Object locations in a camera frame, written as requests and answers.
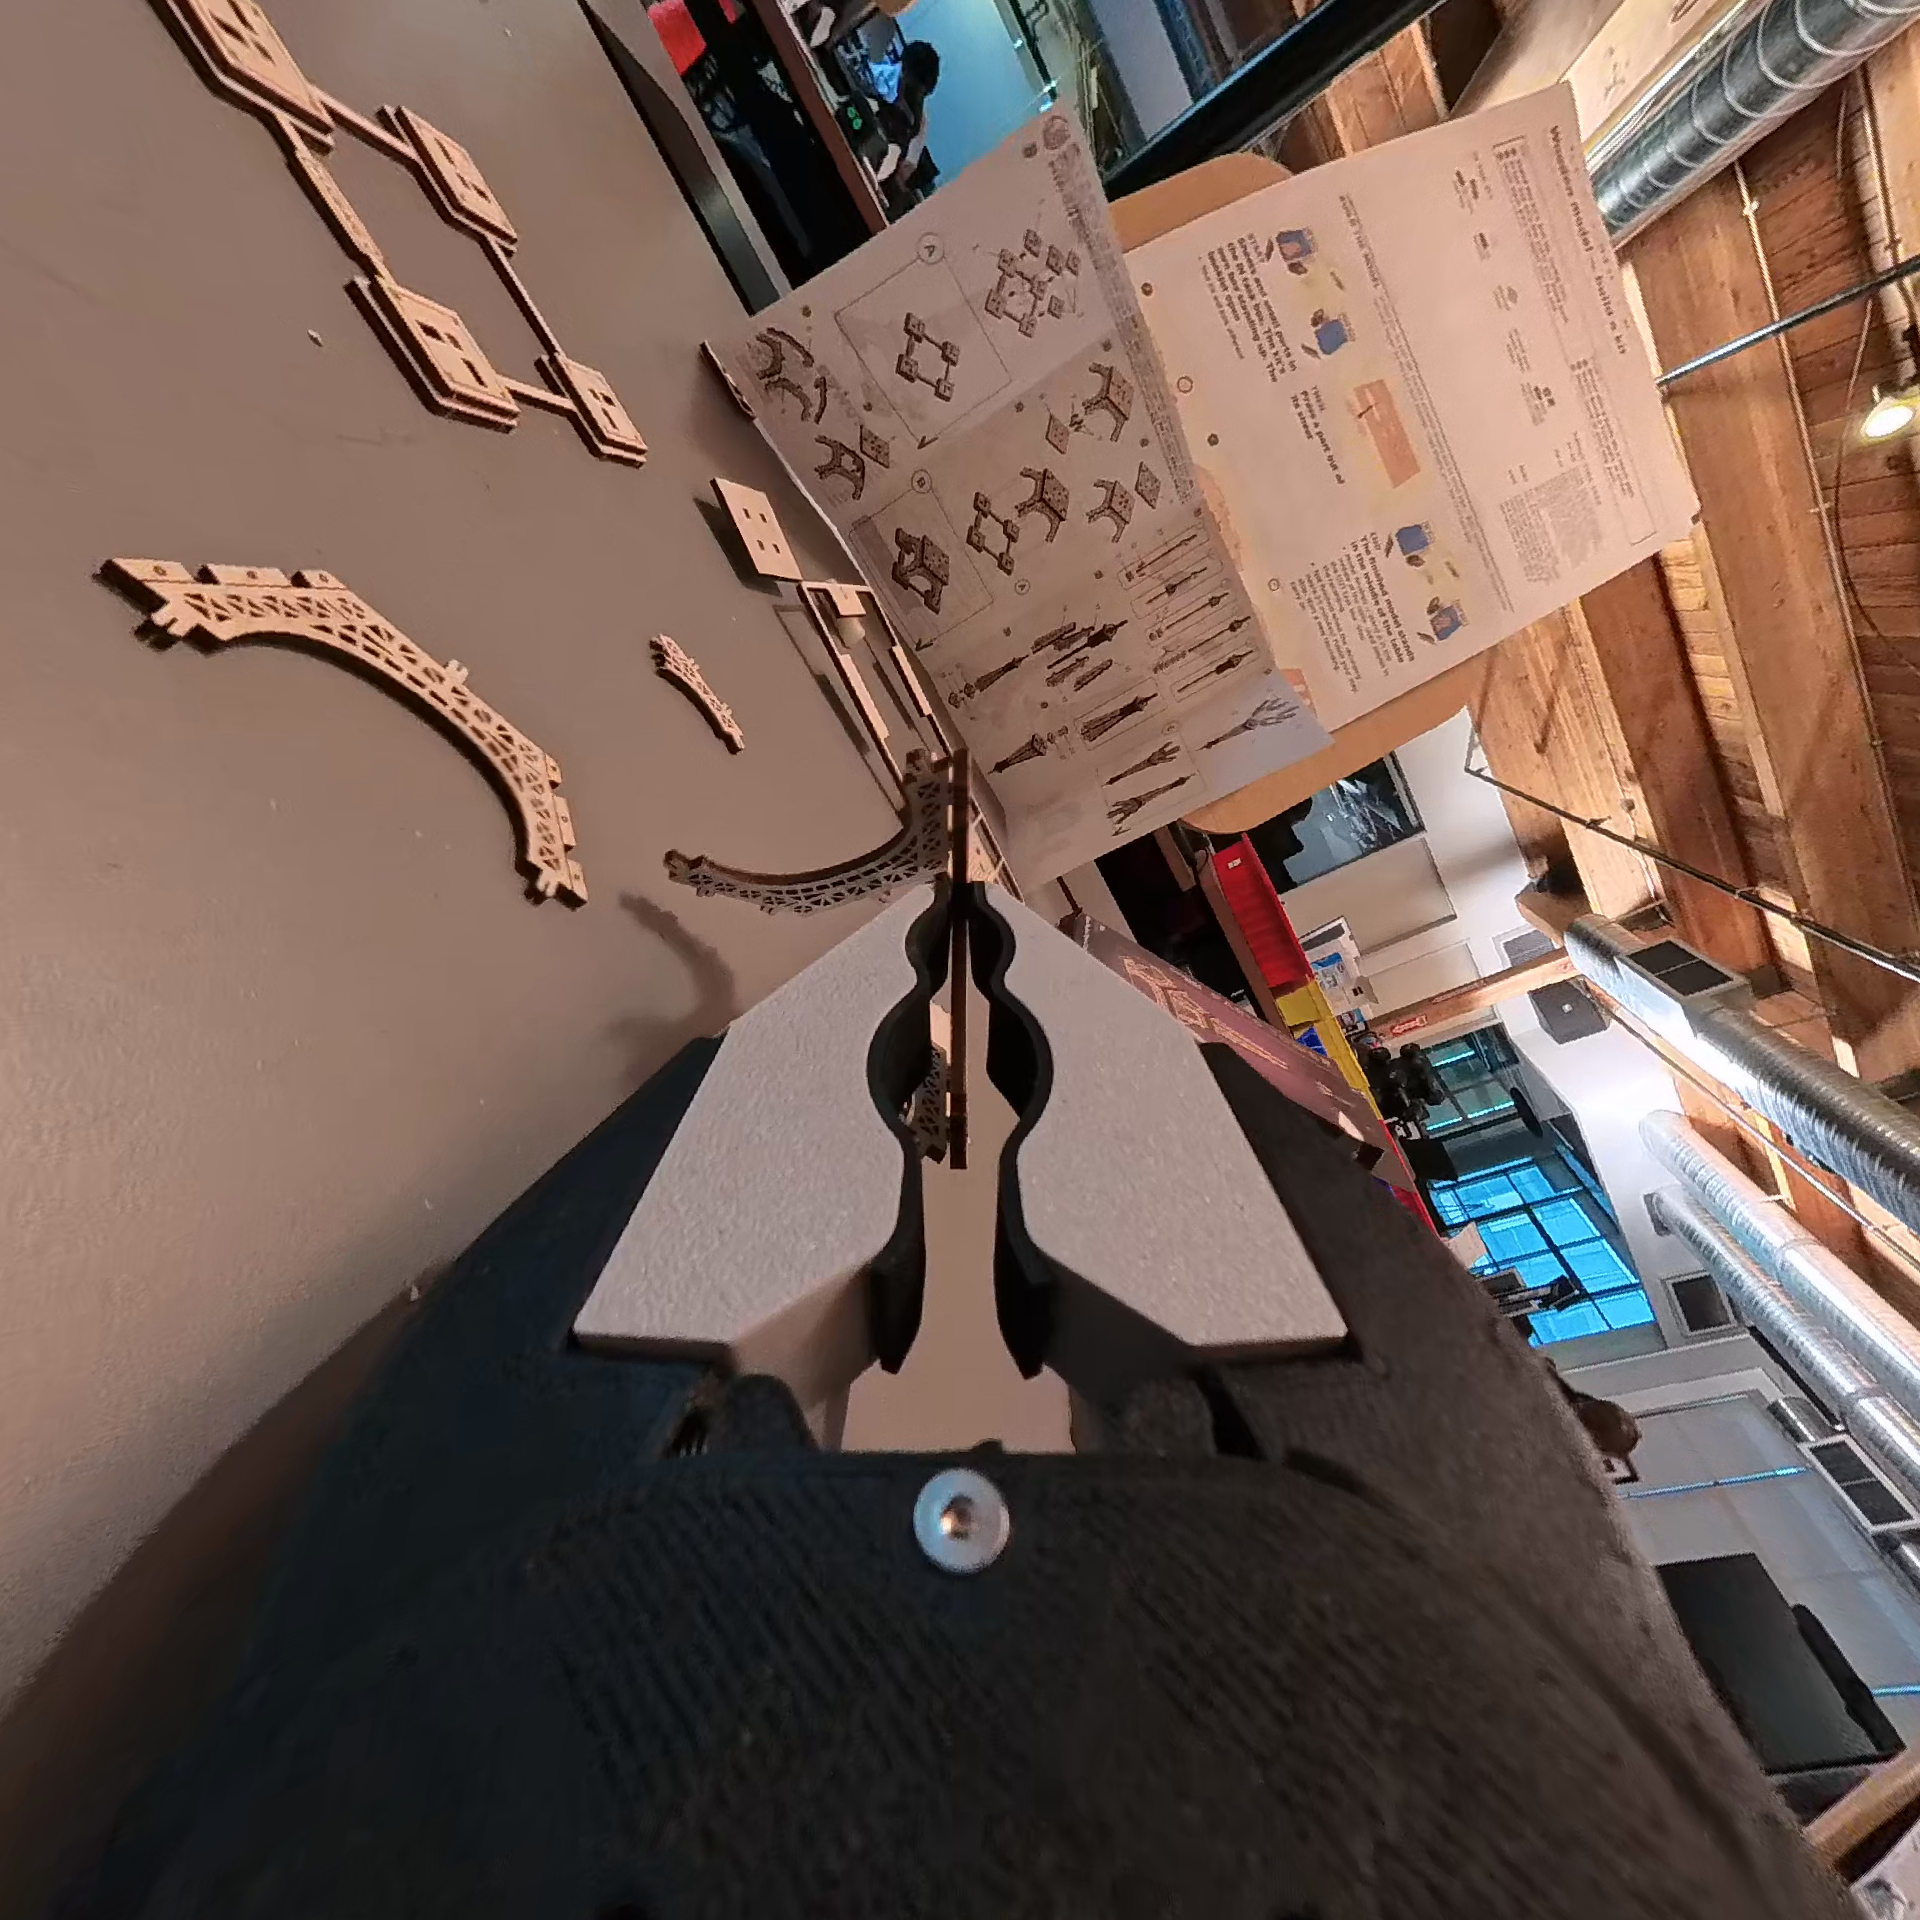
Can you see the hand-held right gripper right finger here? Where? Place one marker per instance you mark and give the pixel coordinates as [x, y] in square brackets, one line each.
[1171, 1185]

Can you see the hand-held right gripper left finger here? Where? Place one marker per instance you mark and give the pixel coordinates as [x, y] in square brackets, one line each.
[750, 1185]

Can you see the purple tower model box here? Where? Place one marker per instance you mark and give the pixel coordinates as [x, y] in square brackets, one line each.
[1230, 1035]

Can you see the wooden lattice arch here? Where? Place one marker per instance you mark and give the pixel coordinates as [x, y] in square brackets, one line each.
[375, 628]
[810, 888]

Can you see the square wooden base frame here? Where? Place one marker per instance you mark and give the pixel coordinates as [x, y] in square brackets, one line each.
[435, 339]

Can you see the grey desk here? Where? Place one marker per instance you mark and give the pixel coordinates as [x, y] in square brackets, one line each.
[224, 1125]

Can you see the yellow plastic bin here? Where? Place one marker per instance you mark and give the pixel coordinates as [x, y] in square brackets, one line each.
[1328, 1026]

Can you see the red plastic bin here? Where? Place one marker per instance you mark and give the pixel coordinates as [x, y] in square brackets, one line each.
[1260, 908]

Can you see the brown cardboard board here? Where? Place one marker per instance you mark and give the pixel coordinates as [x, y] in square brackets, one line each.
[1350, 772]

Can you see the small curved wooden piece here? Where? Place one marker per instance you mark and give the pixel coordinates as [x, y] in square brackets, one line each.
[698, 691]

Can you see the wooden plate with four holes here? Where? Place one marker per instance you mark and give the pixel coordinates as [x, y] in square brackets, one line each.
[758, 524]

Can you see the folded assembly instruction booklet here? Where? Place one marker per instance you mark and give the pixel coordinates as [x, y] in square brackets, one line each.
[1020, 493]

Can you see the slotted wooden plate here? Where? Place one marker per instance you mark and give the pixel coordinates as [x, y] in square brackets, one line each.
[731, 383]

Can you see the ceiling spot lamp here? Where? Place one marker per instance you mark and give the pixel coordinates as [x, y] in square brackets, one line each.
[1887, 412]

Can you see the wooden sheet frame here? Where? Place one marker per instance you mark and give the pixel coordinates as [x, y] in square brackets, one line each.
[869, 675]

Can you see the silver ventilation duct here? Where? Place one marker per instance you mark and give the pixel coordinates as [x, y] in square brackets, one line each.
[1770, 1059]
[1787, 1289]
[1756, 89]

